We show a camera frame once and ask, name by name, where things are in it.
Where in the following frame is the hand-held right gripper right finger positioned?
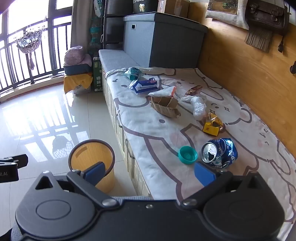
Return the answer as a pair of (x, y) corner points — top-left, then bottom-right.
(181, 161), (270, 208)

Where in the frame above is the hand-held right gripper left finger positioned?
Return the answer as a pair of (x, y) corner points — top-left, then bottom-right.
(30, 162), (118, 208)

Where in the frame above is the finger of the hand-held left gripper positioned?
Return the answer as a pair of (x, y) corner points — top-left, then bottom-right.
(0, 154), (28, 169)

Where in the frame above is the wood-look bin with brown rim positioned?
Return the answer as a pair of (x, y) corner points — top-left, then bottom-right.
(68, 139), (115, 194)

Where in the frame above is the teal plastic lid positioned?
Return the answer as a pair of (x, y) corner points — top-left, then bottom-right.
(179, 146), (198, 165)

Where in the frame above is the crushed blue drink can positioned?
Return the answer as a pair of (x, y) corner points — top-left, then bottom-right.
(201, 138), (238, 169)

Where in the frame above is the yellow carton box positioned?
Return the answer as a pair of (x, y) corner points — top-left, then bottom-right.
(202, 112), (224, 136)

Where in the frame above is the torn corrugated cardboard piece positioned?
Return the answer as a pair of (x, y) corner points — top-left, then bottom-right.
(151, 96), (181, 118)

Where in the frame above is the brown snack wrapper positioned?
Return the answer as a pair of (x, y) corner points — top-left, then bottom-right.
(185, 85), (203, 97)

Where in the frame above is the white wrapper with orange edge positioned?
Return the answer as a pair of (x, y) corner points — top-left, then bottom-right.
(147, 85), (177, 98)

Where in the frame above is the blue and white snack packet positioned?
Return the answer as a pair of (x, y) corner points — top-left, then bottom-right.
(129, 78), (159, 94)

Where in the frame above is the cream bench cabinet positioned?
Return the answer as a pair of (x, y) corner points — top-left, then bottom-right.
(102, 62), (154, 200)

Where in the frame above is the printed blanket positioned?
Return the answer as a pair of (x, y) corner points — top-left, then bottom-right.
(105, 67), (296, 223)

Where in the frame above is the white sack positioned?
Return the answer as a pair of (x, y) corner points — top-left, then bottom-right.
(73, 83), (92, 95)

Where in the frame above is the yellow cloth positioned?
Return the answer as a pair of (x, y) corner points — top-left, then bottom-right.
(63, 72), (93, 94)

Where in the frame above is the green carton box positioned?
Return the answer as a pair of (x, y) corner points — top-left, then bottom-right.
(92, 56), (104, 92)

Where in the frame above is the teal plastic bag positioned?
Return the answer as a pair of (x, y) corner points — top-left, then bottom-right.
(124, 67), (144, 81)

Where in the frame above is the grey bench cushion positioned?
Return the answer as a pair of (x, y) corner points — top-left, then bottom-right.
(99, 49), (148, 72)

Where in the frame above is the black balcony railing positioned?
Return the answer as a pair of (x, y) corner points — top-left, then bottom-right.
(0, 0), (72, 98)

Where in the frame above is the pink pillow bundle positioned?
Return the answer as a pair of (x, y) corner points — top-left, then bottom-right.
(64, 46), (92, 66)

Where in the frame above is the hanging net basket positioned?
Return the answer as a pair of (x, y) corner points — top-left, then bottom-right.
(13, 22), (45, 70)

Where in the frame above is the pack of water bottles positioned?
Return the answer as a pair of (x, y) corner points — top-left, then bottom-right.
(88, 16), (104, 56)

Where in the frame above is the grey storage box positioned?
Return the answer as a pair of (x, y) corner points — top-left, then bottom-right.
(123, 12), (208, 69)

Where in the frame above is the beige curtain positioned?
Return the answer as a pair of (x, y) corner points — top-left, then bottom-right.
(70, 0), (94, 50)

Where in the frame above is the white printed pack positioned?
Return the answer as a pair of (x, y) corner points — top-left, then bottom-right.
(93, 0), (107, 17)

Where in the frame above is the beige printed pillow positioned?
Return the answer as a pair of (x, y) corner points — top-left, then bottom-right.
(205, 0), (250, 30)

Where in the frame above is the brown leather bag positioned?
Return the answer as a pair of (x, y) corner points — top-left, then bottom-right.
(245, 0), (289, 52)

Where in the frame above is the brown cardboard box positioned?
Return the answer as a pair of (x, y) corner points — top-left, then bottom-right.
(157, 0), (190, 18)

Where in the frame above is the black printed box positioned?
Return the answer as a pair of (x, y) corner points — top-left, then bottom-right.
(132, 0), (159, 14)

